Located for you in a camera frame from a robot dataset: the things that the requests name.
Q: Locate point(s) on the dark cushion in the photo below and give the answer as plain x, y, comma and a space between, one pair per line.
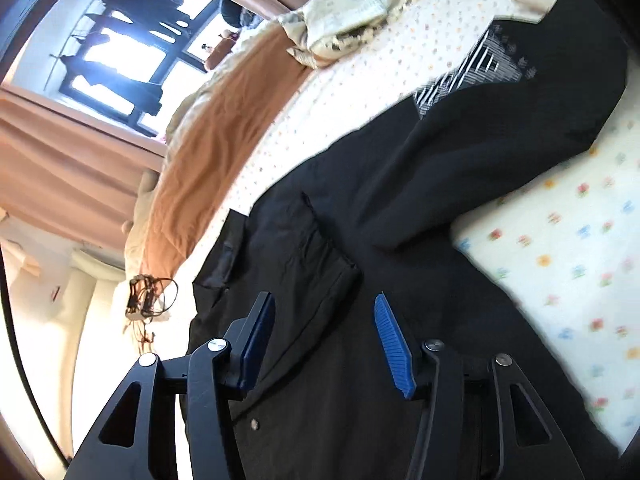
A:
234, 12

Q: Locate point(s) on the window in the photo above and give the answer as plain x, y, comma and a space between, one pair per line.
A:
125, 62

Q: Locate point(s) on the white dotted bed sheet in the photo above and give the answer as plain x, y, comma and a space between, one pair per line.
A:
340, 90

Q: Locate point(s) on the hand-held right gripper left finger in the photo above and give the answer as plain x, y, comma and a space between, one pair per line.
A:
257, 340

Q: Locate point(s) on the brown plush toy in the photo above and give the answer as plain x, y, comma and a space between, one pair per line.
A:
220, 50

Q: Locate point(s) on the row of hanging dark clothes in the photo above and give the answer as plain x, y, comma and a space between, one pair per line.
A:
125, 25

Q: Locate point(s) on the black garment with striped print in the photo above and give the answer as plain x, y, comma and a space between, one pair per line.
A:
350, 185

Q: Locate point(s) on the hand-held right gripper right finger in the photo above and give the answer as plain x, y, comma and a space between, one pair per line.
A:
395, 345

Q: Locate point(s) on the cream fringed cloth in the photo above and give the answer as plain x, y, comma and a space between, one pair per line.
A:
340, 15

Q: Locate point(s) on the brown and cream duvet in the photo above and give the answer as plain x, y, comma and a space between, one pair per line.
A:
225, 150

